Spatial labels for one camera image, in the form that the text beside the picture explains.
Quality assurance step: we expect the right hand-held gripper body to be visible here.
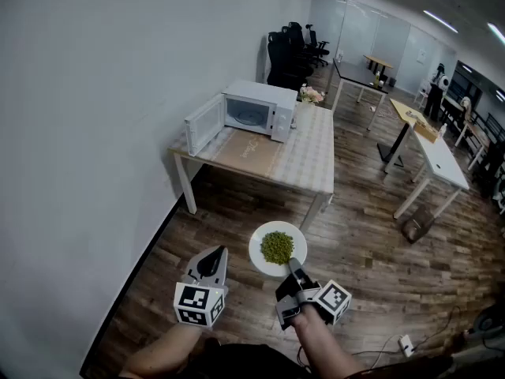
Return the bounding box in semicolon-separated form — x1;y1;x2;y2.
275;269;353;332

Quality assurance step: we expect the white table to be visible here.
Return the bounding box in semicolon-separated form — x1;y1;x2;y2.
384;122;470;220

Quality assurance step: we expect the brown bag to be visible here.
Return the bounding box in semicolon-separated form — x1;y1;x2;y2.
401;205;436;246

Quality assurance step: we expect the person's black clothing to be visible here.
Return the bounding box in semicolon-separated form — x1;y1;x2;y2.
185;336;455;379

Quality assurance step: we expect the yellow-topped desk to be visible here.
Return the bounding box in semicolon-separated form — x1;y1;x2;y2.
376;97;431;174

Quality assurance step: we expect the white power strip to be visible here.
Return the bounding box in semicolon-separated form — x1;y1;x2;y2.
397;334;415;357

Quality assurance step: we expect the white round plate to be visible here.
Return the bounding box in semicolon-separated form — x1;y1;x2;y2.
248;220;309;279

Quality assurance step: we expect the person's left forearm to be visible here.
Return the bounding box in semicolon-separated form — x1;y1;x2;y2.
128;321;216;379

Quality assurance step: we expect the pink flower bouquet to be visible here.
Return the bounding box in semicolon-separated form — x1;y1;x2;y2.
298;85;326;107

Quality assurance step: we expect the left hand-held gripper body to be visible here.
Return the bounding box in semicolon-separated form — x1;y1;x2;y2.
174;274;230;328

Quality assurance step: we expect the glass microwave turntable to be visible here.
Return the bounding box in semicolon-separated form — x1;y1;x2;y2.
234;109;264;129

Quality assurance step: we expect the black office chair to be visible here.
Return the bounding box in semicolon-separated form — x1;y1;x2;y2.
267;31;313;91
281;21;319;69
305;24;331;69

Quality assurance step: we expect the person's right forearm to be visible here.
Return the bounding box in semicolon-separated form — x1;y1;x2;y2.
294;308;366;379

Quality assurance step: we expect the wooden box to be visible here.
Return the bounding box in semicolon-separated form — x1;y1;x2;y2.
412;121;441;144

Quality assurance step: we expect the white microwave oven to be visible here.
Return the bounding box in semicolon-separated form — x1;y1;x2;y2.
184;78;299;158

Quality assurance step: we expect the dark-topped table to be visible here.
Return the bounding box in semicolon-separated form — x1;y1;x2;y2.
325;58;397;132

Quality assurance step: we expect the white-legged table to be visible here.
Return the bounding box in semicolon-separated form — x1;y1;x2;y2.
168;101;336;233

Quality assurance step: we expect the grey round base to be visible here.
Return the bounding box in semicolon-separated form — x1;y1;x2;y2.
471;304;505;341

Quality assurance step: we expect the black cable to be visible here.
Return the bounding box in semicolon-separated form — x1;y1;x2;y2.
410;305;474;351

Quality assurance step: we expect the wooden-topped desk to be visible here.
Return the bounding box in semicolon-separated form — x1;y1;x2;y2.
363;54;395;74

